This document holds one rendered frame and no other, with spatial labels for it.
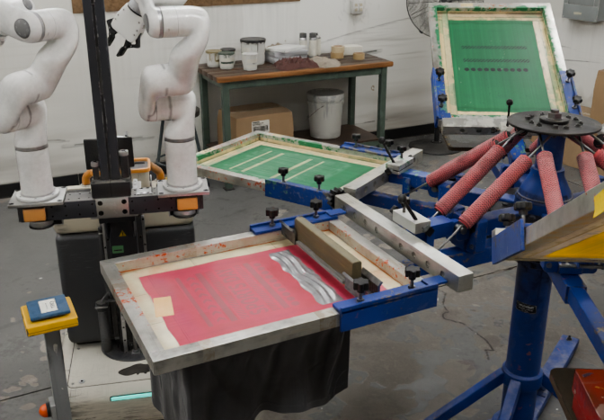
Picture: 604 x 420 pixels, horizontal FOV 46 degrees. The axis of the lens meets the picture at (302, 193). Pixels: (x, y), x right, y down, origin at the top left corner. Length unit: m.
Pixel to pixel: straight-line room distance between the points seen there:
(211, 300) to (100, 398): 1.01
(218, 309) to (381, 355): 1.67
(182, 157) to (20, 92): 0.50
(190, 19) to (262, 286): 0.77
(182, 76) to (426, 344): 2.03
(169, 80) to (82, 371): 1.36
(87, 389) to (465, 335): 1.84
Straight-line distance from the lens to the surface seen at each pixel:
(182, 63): 2.07
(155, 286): 2.10
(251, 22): 5.98
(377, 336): 3.65
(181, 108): 2.20
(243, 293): 2.02
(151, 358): 1.72
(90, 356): 3.10
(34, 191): 2.30
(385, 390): 3.28
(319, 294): 2.00
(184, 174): 2.26
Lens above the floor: 1.92
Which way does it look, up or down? 21 degrees down
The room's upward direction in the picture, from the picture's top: straight up
